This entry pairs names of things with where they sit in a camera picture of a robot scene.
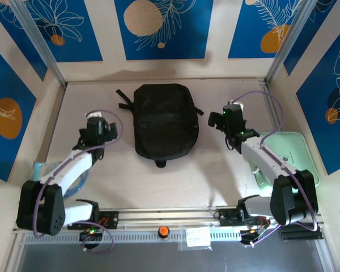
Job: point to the black backpack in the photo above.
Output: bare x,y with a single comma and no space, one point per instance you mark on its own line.
164,124

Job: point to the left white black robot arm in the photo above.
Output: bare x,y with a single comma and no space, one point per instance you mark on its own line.
42,209

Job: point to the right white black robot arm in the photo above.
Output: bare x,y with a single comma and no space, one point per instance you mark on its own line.
292,198

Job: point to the clear bag with white label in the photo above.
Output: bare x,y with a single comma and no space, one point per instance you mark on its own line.
197,238

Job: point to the mint green tray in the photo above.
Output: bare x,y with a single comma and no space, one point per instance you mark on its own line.
292,144

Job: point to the light blue plastic packet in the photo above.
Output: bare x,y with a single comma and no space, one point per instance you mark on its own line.
42,168

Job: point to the blue leaf print poster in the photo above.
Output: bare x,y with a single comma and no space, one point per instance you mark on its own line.
314,127
303,51
14,31

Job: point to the blue poster beige circle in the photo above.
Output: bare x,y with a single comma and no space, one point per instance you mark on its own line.
187,34

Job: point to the blue poster orange circle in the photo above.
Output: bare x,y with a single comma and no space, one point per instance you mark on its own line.
5,85
243,34

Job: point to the blue flower print poster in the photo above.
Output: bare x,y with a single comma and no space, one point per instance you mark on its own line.
82,42

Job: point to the orange emergency stop button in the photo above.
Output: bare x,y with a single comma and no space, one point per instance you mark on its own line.
163,231

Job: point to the short black aluminium extrusion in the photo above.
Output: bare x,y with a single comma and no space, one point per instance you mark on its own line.
300,235

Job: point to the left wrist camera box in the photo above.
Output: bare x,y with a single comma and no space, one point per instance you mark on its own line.
97,126

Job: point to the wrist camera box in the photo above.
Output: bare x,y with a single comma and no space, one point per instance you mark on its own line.
97,126
232,113

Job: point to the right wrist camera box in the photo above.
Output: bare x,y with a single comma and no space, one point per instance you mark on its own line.
232,113

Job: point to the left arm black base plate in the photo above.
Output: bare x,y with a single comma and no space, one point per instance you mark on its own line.
110,219

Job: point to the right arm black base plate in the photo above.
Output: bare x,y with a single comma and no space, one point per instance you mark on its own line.
226,218

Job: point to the silver aluminium rail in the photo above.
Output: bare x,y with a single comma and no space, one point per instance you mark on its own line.
170,216

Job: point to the silver aluminium corner post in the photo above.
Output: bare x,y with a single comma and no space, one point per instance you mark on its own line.
292,37
39,42

